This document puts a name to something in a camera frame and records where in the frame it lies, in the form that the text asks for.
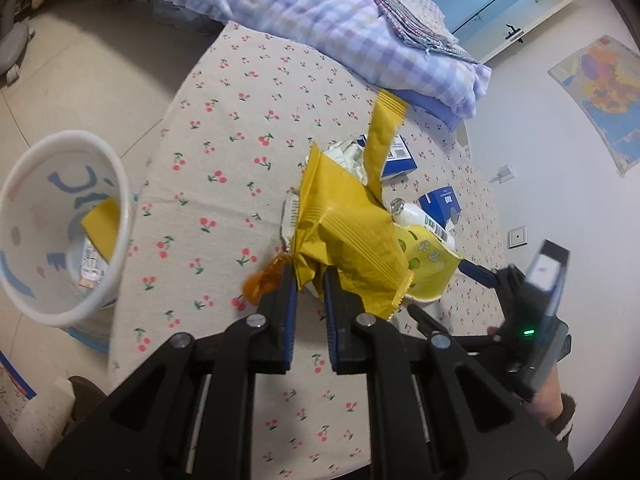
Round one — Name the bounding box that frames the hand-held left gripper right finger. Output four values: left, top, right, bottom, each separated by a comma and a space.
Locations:
322, 265, 576, 480

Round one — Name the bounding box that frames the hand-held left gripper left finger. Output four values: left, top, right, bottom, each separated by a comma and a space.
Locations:
45, 262, 301, 480

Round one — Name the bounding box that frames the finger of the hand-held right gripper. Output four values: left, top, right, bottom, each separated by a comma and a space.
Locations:
457, 258, 501, 288
407, 304, 503, 356

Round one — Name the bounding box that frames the yellow green cup container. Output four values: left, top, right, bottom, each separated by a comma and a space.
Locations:
385, 220, 463, 303

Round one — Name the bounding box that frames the yellow snack bag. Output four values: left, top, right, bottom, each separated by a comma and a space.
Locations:
292, 89, 416, 321

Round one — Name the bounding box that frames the white labelled wrapper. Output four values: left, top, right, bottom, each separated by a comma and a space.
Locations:
80, 237, 111, 288

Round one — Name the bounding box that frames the small yellow wrapper piece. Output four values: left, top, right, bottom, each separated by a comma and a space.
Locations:
80, 197, 123, 263

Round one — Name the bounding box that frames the white paper bucket blue print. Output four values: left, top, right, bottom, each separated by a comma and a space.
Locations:
0, 130, 136, 356

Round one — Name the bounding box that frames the person's right hand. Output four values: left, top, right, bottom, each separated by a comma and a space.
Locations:
527, 370, 567, 427

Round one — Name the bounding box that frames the orange candy wrapper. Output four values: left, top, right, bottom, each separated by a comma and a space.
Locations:
241, 255, 291, 306

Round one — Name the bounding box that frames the small blue box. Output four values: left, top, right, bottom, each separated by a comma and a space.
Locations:
418, 186, 462, 226

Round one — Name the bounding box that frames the white plastic packet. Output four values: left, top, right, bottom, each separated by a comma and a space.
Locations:
390, 199, 456, 248

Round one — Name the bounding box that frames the white striped edge wrapper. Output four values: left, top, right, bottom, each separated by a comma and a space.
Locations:
280, 197, 303, 253

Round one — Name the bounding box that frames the blue box with barcode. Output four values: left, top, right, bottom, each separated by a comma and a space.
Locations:
380, 134, 418, 179

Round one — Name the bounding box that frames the crumpled white paper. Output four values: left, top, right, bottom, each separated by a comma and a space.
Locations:
305, 135, 373, 181

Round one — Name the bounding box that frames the purple blanket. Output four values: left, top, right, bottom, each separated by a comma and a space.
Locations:
400, 85, 463, 133

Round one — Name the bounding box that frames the cherry print bed sheet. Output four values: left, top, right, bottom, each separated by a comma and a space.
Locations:
107, 20, 506, 480

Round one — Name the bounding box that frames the folded grey plaid cloth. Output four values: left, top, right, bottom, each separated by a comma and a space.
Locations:
366, 0, 481, 65

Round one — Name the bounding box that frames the white framed door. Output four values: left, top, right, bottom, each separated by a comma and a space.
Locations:
400, 0, 586, 66

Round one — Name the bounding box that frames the cream floor mat blue edge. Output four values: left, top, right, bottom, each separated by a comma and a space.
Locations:
0, 350, 38, 426

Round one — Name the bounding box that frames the purple checkered quilt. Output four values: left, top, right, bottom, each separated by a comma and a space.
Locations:
70, 0, 493, 121

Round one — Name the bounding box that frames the grey wheeled chair base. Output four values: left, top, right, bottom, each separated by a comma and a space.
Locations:
0, 20, 36, 86

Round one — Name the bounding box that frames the wall map poster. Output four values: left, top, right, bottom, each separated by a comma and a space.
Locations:
547, 35, 640, 176

